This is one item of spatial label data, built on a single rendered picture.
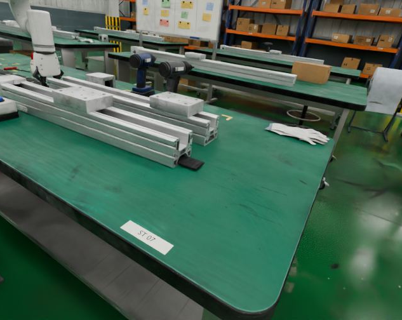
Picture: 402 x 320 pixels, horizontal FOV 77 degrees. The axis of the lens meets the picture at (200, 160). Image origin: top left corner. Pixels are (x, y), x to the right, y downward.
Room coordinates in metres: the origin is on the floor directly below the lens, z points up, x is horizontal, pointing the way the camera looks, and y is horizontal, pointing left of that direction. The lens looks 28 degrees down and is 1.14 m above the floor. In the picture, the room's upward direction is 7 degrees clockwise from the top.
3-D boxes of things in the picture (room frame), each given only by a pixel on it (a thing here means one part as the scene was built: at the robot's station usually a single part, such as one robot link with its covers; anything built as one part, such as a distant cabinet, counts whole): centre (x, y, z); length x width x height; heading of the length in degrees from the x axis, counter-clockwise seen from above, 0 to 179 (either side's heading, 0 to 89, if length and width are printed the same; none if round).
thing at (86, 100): (0.82, 0.41, 0.87); 0.16 x 0.11 x 0.07; 65
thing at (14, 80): (1.00, 0.82, 0.83); 0.12 x 0.09 x 0.10; 155
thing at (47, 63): (1.19, 0.75, 0.92); 0.10 x 0.07 x 0.11; 155
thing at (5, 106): (0.83, 0.72, 0.81); 0.10 x 0.08 x 0.06; 155
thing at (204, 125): (1.00, 0.33, 0.82); 0.80 x 0.10 x 0.09; 65
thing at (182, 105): (0.89, 0.11, 0.87); 0.16 x 0.11 x 0.07; 65
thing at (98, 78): (1.26, 0.54, 0.83); 0.11 x 0.10 x 0.10; 160
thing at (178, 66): (1.13, 0.14, 0.89); 0.20 x 0.08 x 0.22; 145
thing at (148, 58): (1.27, 0.31, 0.89); 0.20 x 0.08 x 0.22; 163
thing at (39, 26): (1.20, 0.76, 1.06); 0.09 x 0.08 x 0.13; 60
